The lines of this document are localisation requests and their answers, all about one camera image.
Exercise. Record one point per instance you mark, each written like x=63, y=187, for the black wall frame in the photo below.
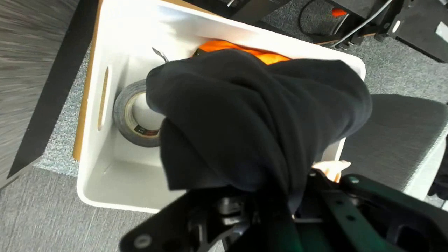
x=51, y=102

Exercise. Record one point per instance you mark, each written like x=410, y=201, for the orange cloth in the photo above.
x=224, y=44

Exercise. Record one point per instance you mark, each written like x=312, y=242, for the white plastic storage box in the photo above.
x=121, y=182

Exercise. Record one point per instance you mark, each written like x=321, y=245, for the grey duct tape roll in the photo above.
x=122, y=112

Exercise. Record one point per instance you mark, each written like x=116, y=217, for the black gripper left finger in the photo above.
x=186, y=224

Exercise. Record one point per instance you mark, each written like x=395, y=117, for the black fabric pile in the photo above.
x=441, y=176

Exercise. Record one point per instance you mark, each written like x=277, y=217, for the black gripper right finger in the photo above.
x=373, y=218

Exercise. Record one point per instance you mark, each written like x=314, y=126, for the large black garment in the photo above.
x=252, y=120

